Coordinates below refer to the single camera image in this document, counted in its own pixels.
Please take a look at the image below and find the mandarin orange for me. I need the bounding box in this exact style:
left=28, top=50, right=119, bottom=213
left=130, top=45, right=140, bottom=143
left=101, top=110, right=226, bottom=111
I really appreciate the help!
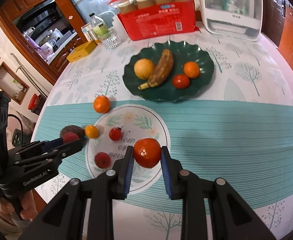
left=183, top=61, right=200, bottom=79
left=93, top=95, right=111, bottom=114

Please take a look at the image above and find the red lychee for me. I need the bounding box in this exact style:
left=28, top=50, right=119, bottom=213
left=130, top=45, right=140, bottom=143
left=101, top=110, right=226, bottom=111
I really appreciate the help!
left=94, top=152, right=111, bottom=169
left=62, top=132, right=80, bottom=144

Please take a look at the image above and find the large yellow orange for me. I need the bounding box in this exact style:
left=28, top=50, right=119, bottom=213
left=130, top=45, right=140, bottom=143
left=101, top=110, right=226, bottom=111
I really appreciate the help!
left=133, top=59, right=155, bottom=80

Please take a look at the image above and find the dark green scalloped plate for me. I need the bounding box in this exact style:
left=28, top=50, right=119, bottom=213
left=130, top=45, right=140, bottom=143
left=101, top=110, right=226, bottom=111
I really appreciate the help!
left=123, top=41, right=214, bottom=102

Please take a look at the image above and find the black cable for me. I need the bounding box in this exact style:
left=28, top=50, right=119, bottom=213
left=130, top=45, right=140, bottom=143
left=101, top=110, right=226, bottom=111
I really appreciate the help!
left=7, top=114, right=24, bottom=147

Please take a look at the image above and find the clear bottle green label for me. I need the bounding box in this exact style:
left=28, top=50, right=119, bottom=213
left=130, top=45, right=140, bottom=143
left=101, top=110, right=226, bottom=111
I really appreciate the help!
left=89, top=13, right=109, bottom=40

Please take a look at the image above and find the small red tomato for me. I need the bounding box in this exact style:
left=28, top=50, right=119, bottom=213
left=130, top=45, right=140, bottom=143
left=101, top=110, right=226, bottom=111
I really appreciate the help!
left=133, top=138, right=161, bottom=168

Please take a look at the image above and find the white squeeze bottle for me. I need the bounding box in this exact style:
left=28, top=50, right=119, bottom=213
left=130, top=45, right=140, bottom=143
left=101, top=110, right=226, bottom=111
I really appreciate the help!
left=112, top=15, right=129, bottom=41

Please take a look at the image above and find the tree pattern tablecloth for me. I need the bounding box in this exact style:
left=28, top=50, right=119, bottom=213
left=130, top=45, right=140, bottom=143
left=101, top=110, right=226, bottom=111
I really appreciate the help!
left=33, top=28, right=293, bottom=239

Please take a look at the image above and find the person left hand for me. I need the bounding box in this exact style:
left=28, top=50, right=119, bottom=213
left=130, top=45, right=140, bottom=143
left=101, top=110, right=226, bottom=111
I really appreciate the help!
left=0, top=189, right=39, bottom=223

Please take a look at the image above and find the small yellow kumquat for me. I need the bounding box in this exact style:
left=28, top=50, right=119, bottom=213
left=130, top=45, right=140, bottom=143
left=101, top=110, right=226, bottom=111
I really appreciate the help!
left=85, top=125, right=99, bottom=139

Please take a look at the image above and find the red paper cup package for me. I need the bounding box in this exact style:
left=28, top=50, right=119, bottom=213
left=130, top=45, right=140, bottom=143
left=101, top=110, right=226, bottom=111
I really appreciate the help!
left=109, top=0, right=197, bottom=41

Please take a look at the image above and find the small white carton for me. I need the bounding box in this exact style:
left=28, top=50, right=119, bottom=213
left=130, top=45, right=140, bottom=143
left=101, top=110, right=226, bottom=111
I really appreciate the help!
left=81, top=23, right=93, bottom=42

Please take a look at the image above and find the spotted ripe banana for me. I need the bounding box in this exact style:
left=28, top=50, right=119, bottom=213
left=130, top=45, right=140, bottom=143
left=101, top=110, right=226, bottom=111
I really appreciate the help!
left=138, top=49, right=174, bottom=90

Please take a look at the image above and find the cherry tomato with stem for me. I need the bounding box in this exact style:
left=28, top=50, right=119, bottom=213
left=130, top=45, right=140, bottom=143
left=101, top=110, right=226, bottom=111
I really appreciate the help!
left=109, top=127, right=122, bottom=141

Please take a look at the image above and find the larger red tomato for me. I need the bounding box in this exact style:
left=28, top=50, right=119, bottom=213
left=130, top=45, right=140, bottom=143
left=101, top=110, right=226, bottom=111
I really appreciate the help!
left=172, top=74, right=190, bottom=89

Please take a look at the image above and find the red container on floor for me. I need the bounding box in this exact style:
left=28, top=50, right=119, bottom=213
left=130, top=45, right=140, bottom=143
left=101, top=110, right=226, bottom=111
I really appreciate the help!
left=28, top=94, right=41, bottom=111

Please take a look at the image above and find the white countertop sterilizer appliance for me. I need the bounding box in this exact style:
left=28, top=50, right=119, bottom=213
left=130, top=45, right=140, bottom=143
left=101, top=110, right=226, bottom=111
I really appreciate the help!
left=199, top=0, right=263, bottom=41

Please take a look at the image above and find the dark brown avocado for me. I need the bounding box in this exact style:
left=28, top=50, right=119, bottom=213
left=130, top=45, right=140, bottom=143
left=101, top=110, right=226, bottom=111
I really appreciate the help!
left=60, top=125, right=85, bottom=142

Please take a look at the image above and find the yellow cardboard box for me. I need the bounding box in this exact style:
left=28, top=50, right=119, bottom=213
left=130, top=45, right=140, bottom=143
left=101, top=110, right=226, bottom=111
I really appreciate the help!
left=67, top=41, right=97, bottom=63

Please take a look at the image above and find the clear drinking glass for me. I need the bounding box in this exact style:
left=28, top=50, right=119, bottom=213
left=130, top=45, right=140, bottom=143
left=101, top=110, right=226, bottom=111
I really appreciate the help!
left=101, top=28, right=123, bottom=50

